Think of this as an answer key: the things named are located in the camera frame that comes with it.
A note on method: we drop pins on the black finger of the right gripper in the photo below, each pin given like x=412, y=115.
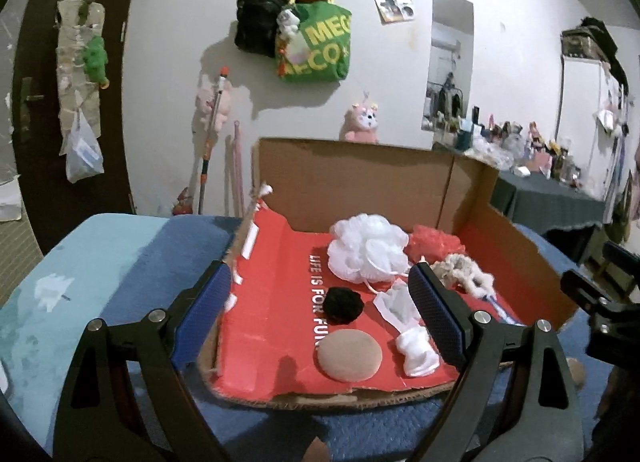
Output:
x=614, y=326

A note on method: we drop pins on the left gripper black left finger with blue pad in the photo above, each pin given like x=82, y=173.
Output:
x=98, y=417

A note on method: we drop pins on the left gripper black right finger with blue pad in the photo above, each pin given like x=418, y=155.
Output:
x=514, y=398

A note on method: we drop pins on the small white sock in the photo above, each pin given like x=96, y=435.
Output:
x=420, y=358

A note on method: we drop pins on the cream fluffy scrunchie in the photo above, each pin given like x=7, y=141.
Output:
x=460, y=270

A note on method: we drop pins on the black pompom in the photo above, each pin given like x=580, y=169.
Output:
x=342, y=305

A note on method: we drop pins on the light blue blanket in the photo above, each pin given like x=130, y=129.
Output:
x=42, y=321

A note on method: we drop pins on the dark green covered table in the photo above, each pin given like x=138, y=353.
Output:
x=550, y=201

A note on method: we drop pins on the beige round powder puff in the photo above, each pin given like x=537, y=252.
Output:
x=349, y=356

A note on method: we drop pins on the red mesh bath pouf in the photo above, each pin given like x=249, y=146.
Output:
x=431, y=244

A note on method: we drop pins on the white mesh bath pouf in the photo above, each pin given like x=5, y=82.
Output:
x=367, y=249

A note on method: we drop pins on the white refrigerator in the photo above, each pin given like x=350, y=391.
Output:
x=589, y=115

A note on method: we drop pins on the red-lined cardboard box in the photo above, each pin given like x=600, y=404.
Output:
x=262, y=352

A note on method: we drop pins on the white plastic bag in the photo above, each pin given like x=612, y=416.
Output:
x=83, y=154

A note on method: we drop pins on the dark suitcase on refrigerator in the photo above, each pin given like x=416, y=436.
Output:
x=579, y=43

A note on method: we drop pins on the pale pink hanging plush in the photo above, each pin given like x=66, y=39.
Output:
x=214, y=108

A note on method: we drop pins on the pink plush toy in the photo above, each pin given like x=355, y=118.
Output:
x=361, y=122

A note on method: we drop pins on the green plush toy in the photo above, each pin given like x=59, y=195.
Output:
x=95, y=59

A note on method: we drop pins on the black backpack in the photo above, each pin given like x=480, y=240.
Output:
x=257, y=25

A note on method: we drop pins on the green tote bag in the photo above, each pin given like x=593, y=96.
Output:
x=320, y=51

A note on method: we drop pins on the wall mirror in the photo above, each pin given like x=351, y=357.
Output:
x=451, y=64

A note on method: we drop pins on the orange handled mop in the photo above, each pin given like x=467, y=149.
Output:
x=209, y=143

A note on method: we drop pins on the small white plush keychain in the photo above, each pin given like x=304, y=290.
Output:
x=288, y=24

